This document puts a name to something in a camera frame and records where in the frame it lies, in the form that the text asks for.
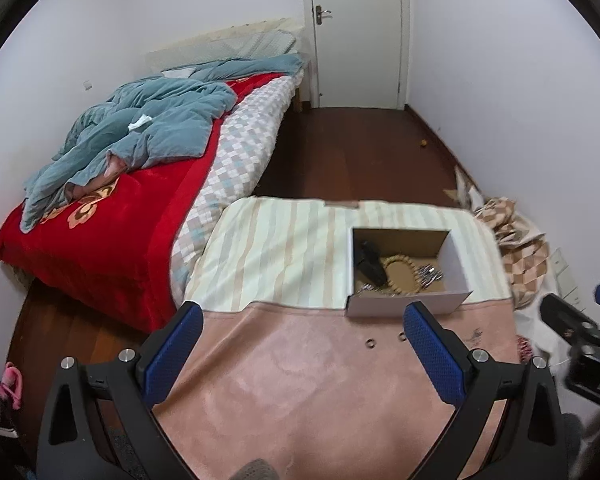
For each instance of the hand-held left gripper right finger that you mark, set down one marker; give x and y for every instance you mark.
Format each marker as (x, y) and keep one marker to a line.
(435, 355)

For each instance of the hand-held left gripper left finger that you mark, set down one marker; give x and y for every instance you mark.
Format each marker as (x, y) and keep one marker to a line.
(172, 355)

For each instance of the white cardboard box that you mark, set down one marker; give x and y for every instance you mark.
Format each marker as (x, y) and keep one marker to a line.
(405, 305)

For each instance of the silver jewelry pile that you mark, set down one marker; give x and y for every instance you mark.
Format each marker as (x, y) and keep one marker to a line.
(430, 274)

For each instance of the brown checkered cloth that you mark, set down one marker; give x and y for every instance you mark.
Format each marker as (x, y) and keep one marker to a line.
(515, 240)

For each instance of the black hair clip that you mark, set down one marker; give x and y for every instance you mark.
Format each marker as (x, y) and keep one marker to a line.
(370, 262)

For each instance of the bed with red blanket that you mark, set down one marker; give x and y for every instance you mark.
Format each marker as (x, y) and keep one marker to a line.
(130, 240)

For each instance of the pink suede mat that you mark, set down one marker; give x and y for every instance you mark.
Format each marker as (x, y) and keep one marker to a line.
(305, 385)

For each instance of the grey knitted cloth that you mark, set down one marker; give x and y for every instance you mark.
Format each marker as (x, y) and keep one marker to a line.
(254, 470)

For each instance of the striped cream cloth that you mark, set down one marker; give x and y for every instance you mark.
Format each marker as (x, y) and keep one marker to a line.
(275, 255)

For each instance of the pink slipper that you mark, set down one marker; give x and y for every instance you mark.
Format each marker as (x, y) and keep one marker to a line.
(9, 385)

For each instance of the checkered bed sheet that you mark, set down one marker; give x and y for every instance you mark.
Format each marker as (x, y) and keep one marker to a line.
(240, 160)

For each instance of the white tissue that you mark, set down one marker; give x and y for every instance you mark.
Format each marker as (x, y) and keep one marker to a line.
(139, 122)

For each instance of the blue-grey quilt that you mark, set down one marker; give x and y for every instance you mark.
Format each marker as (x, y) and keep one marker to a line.
(170, 120)

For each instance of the cream pillow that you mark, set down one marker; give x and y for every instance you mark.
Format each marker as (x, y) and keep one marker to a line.
(200, 45)

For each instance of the blue-grey patterned pillow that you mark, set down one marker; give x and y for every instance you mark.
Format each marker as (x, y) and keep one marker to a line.
(262, 42)

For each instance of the white door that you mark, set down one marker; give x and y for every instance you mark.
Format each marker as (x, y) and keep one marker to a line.
(355, 35)

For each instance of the white wall socket panel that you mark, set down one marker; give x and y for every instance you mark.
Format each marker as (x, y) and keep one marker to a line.
(565, 275)

